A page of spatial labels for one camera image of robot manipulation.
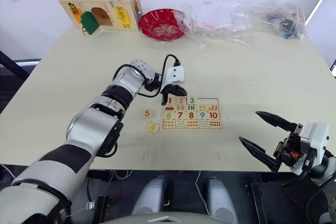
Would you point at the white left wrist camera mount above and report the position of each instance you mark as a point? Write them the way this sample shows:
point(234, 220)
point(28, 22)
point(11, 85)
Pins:
point(175, 74)

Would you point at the wooden number 10 tile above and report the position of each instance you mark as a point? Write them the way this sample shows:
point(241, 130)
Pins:
point(213, 115)

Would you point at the wooden number 9 tile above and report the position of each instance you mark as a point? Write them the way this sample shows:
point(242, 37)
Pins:
point(202, 115)

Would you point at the clear bag with small items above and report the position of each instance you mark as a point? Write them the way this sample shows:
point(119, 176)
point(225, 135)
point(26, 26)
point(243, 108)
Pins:
point(286, 22)

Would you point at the dark metal frame bar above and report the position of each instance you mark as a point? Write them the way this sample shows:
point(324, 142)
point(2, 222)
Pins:
point(13, 66)

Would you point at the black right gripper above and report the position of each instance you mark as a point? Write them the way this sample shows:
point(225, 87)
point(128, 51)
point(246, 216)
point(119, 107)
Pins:
point(287, 150)

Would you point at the wooden number 5 tile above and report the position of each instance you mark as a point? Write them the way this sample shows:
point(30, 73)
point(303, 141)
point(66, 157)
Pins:
point(147, 113)

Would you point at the wooden lock activity box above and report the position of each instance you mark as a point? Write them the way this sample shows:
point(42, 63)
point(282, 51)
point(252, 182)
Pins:
point(105, 1)

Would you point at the wooden number 8 tile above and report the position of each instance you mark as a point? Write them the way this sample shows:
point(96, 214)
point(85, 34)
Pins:
point(191, 115)

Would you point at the red patterned plastic bowl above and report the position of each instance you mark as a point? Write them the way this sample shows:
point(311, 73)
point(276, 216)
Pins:
point(161, 26)

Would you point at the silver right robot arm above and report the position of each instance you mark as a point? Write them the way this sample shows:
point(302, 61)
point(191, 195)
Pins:
point(325, 171)

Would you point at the wooden number 7 tile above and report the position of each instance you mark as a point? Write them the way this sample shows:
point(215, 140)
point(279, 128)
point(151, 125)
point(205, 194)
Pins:
point(180, 115)

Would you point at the grey rounded robot leg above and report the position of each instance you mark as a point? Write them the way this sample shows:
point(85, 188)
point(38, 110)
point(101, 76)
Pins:
point(152, 195)
point(221, 197)

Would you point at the grey robot torso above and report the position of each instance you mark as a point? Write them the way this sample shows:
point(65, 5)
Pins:
point(162, 218)

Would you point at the empty clear plastic bag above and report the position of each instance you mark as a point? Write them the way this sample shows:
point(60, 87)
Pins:
point(223, 22)

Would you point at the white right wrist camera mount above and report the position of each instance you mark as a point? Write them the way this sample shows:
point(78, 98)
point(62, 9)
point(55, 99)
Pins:
point(316, 140)

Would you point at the wooden number 1 tile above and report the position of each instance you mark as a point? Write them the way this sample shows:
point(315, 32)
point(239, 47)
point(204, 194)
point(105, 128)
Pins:
point(171, 101)

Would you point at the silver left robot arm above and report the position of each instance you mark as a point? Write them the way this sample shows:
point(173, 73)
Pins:
point(86, 127)

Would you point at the wooden number 3 tile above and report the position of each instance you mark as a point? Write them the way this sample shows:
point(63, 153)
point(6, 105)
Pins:
point(191, 100)

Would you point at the wooden number 4 tile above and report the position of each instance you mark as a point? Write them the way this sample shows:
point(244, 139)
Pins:
point(152, 127)

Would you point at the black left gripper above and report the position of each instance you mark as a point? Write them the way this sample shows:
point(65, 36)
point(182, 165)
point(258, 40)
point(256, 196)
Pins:
point(170, 88)

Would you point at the wooden number puzzle board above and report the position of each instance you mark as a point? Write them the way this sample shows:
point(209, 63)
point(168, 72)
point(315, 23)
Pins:
point(193, 123)

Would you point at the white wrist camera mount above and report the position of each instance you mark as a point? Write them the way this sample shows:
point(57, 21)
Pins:
point(316, 140)
point(175, 74)

